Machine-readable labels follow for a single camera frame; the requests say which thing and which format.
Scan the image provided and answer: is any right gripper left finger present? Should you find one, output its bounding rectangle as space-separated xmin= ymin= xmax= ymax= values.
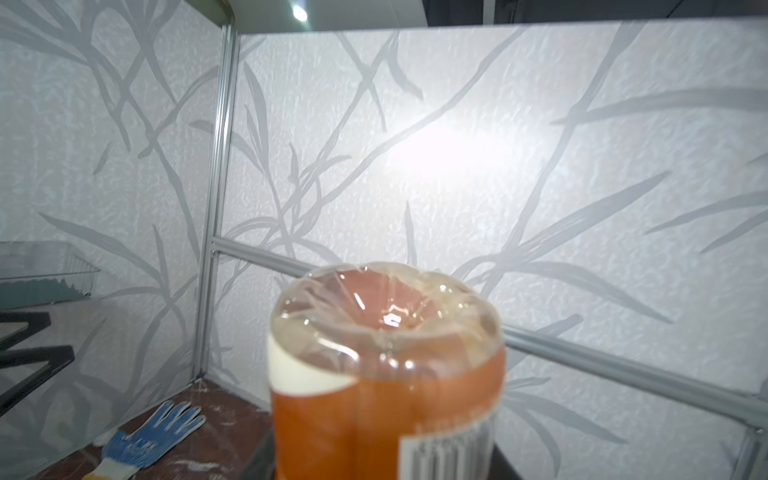
xmin=239 ymin=429 xmax=276 ymax=480

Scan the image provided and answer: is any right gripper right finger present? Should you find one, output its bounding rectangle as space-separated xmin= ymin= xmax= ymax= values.
xmin=490 ymin=446 xmax=521 ymax=480

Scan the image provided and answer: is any Nescafe bottle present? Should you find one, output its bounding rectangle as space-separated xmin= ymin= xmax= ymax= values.
xmin=267 ymin=262 xmax=506 ymax=479

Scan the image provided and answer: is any blue dotted work glove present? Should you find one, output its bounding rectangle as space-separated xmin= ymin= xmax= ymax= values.
xmin=84 ymin=401 xmax=206 ymax=480

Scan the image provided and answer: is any clear acrylic wall shelf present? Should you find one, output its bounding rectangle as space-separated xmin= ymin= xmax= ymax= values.
xmin=1 ymin=241 xmax=100 ymax=310

